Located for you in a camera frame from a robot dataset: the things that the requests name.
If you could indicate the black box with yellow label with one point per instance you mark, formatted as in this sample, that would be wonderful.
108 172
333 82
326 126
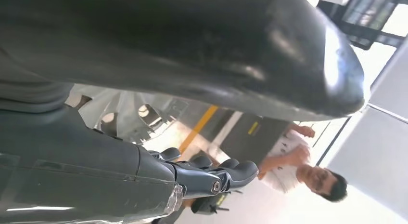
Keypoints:
242 142

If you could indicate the black device with yellow label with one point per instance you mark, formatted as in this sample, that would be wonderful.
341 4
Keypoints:
205 203

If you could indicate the dark window frame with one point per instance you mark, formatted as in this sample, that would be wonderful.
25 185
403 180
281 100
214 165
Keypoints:
363 28

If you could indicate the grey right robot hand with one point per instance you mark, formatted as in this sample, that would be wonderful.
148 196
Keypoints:
191 40

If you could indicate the person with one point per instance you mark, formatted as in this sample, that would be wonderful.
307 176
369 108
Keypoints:
287 171

